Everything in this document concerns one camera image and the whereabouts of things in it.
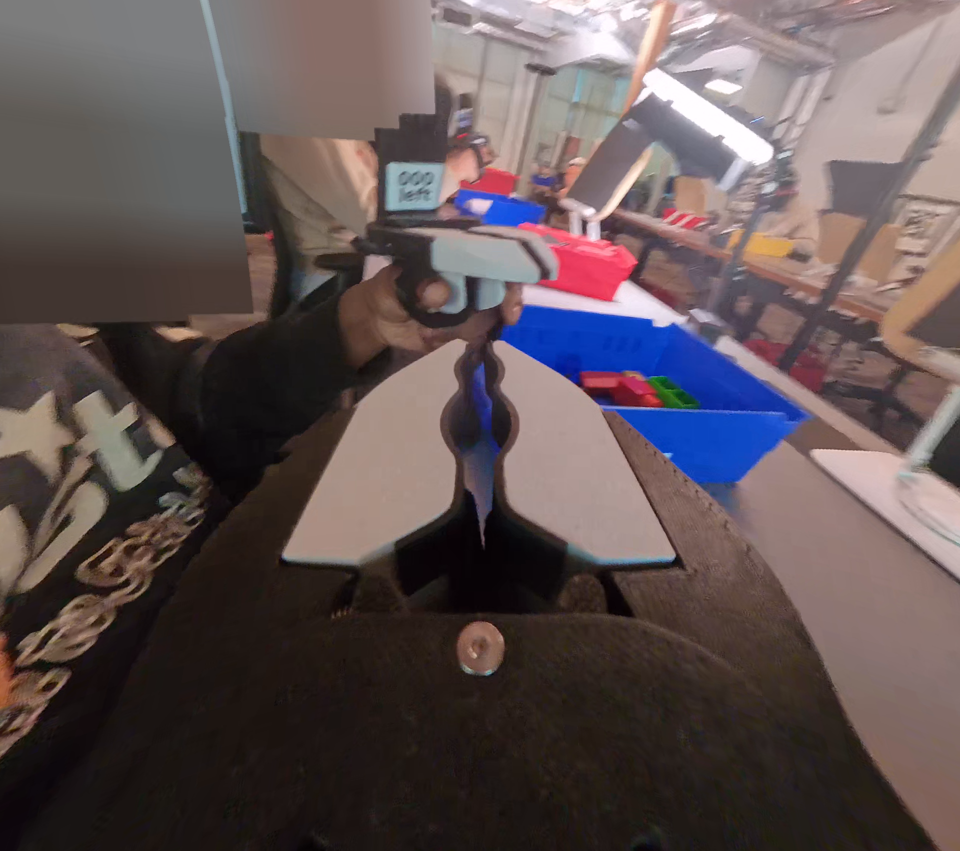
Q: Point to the person's left hand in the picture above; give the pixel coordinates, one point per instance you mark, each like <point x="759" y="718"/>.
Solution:
<point x="382" y="318"/>

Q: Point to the red plastic bin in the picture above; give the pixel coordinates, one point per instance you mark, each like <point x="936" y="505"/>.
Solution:
<point x="585" y="266"/>
<point x="491" y="181"/>

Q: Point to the wall tag sign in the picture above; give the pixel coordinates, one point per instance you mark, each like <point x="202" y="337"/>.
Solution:
<point x="922" y="225"/>

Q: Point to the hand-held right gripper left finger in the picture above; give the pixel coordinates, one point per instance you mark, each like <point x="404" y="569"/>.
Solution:
<point x="367" y="491"/>

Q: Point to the small blue plastic bin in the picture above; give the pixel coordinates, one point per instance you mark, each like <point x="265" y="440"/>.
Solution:
<point x="502" y="206"/>

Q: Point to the blue bin with tag sticker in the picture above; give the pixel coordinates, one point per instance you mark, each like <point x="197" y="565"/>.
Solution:
<point x="712" y="431"/>

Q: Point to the black panel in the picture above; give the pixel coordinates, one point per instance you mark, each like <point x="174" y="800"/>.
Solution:
<point x="862" y="183"/>

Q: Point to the studio light panel on stand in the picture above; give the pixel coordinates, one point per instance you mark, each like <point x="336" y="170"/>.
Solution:
<point x="705" y="116"/>

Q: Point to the black board on white stand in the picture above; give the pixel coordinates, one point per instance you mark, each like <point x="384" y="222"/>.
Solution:
<point x="607" y="168"/>
<point x="922" y="341"/>

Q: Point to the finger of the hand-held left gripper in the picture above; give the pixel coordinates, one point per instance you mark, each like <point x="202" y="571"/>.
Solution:
<point x="540" y="251"/>
<point x="480" y="262"/>

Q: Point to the red toy block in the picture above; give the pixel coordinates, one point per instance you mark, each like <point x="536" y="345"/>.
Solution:
<point x="615" y="387"/>

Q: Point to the long wooden workbench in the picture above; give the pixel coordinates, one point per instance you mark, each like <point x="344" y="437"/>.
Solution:
<point x="750" y="266"/>

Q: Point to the red and white bin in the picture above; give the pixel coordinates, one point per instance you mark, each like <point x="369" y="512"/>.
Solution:
<point x="679" y="217"/>

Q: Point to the yellow plastic bin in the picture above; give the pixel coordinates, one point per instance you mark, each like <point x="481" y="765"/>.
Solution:
<point x="765" y="245"/>

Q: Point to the black printed shirt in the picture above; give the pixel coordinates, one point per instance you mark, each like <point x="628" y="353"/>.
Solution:
<point x="75" y="453"/>

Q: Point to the cardboard box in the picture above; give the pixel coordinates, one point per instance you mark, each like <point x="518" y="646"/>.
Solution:
<point x="855" y="243"/>

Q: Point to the green toy block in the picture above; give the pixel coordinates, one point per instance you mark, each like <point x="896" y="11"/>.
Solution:
<point x="675" y="392"/>

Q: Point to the black floor lamp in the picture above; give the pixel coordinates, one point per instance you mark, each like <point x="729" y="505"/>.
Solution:
<point x="538" y="69"/>

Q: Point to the black stand pole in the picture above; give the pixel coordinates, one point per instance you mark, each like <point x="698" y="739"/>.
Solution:
<point x="862" y="228"/>

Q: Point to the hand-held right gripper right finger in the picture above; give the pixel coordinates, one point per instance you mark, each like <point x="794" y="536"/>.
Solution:
<point x="585" y="491"/>

